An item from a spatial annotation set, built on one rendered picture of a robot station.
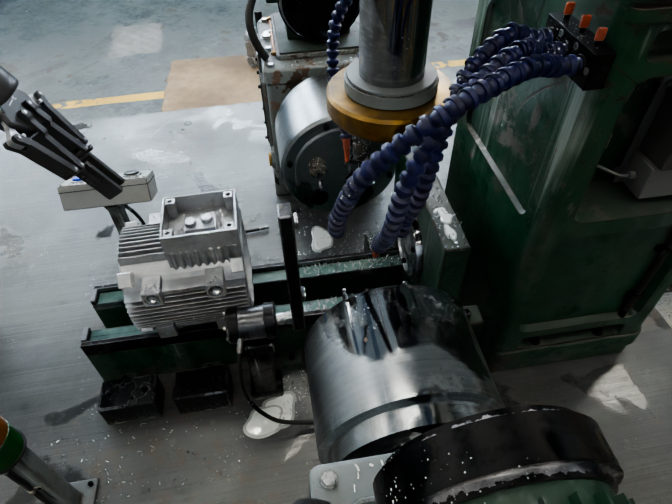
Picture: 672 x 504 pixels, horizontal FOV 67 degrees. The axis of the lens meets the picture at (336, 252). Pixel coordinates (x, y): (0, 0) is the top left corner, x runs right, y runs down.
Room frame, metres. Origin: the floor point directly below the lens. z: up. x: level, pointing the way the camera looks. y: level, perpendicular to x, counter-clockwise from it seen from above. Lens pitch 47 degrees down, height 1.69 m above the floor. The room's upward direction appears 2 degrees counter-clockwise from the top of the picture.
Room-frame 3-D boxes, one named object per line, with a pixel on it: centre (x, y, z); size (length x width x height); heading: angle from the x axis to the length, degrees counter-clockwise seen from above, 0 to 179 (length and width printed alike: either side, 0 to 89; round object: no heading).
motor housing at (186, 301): (0.60, 0.26, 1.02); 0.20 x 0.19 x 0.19; 99
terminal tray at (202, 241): (0.61, 0.22, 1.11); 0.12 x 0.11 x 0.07; 99
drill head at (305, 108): (0.99, 0.00, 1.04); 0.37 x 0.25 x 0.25; 8
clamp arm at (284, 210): (0.49, 0.07, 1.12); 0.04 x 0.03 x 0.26; 98
